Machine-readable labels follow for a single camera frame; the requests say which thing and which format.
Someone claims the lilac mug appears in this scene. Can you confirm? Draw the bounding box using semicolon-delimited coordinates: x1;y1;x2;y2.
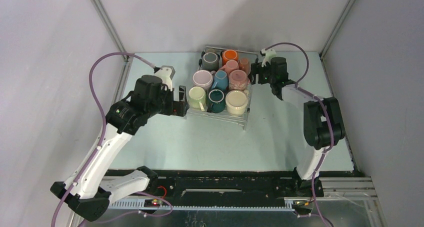
192;70;214;92

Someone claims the salmon pink mug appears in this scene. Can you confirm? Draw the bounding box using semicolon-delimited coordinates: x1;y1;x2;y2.
219;60;239;76

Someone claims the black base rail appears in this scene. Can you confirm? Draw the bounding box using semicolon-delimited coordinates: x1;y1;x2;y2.
105;169;365;208

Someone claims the purple cable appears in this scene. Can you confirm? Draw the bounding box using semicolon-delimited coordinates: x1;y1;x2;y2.
264;41;335;227
49;51;174;227

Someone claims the orange mug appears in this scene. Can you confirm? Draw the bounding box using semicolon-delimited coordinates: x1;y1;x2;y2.
221;49;239;66

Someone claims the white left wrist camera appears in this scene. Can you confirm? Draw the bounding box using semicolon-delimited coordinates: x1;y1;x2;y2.
154;65;176;91

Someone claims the dark teal mug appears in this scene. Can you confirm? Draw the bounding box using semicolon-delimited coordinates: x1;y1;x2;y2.
207;89;226;114

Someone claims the white wire dish rack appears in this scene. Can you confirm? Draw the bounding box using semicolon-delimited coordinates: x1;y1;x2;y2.
187;46;252;127

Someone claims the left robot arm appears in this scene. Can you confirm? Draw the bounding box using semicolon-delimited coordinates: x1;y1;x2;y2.
50;74;188;222

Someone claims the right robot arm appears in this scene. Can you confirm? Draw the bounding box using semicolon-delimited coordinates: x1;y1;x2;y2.
248;57;346;197

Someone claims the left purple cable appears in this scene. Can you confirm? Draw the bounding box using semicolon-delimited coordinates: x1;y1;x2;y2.
49;51;174;227

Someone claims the pink ghost pattern mug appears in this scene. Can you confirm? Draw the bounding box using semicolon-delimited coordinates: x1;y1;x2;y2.
228;69;249;91

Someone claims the grey mug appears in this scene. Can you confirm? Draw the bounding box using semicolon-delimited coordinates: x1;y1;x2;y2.
201;52;219;72

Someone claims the small terracotta cup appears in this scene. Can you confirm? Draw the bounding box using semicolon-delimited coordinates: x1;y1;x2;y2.
238;58;251;75

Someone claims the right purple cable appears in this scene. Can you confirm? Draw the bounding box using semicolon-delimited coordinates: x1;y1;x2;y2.
264;41;335;227

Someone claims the cream mug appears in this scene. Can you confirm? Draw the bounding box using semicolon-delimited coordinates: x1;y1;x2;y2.
225;90;249;116

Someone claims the light green mug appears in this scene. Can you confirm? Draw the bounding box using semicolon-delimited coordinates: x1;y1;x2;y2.
188;86;207;112

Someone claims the light blue dotted mug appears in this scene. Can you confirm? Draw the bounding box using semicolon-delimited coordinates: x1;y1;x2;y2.
211;70;229;93

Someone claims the grey cable duct strip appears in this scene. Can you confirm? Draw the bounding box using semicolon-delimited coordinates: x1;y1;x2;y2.
107;198;296;212

